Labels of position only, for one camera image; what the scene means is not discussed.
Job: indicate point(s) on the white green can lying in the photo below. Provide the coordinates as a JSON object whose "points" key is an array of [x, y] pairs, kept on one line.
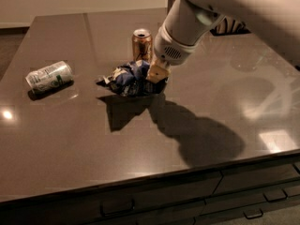
{"points": [[50, 77]]}

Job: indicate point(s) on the upper right drawer handle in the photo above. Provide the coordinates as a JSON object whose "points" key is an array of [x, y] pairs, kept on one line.
{"points": [[273, 196]]}

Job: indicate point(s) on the drawer handle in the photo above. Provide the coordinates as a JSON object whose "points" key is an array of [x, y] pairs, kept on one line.
{"points": [[116, 207], [273, 196], [253, 213]]}

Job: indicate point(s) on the black wire napkin basket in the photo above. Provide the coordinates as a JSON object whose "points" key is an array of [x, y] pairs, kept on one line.
{"points": [[229, 26]]}

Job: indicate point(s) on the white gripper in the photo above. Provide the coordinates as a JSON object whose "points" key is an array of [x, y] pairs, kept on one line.
{"points": [[167, 49]]}

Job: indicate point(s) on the left drawer handle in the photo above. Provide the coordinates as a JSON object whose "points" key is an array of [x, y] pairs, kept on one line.
{"points": [[116, 207]]}

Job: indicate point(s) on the orange soda can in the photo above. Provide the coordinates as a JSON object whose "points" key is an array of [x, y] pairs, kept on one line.
{"points": [[142, 45]]}

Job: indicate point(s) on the lower right drawer handle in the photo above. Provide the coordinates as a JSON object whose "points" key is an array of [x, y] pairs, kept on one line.
{"points": [[253, 213]]}

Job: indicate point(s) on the metal utensil cup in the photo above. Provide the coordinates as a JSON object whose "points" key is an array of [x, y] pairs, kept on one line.
{"points": [[169, 5]]}

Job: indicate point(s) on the blue chip bag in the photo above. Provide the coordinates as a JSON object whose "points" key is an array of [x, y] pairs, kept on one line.
{"points": [[130, 80]]}

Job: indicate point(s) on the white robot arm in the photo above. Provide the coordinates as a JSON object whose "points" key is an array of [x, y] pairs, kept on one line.
{"points": [[275, 22]]}

